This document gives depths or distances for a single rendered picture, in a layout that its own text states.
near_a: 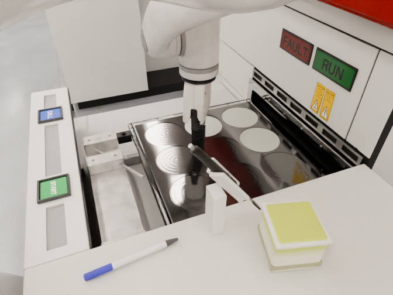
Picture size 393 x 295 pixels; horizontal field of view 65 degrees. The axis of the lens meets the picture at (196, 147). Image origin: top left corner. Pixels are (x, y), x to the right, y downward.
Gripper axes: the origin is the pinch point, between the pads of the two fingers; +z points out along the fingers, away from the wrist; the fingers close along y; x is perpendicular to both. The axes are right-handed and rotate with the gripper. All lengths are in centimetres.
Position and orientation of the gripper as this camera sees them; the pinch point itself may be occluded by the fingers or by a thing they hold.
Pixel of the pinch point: (198, 132)
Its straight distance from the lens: 77.1
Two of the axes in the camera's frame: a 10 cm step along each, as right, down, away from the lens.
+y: -2.1, 6.1, -7.6
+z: 0.0, 7.8, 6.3
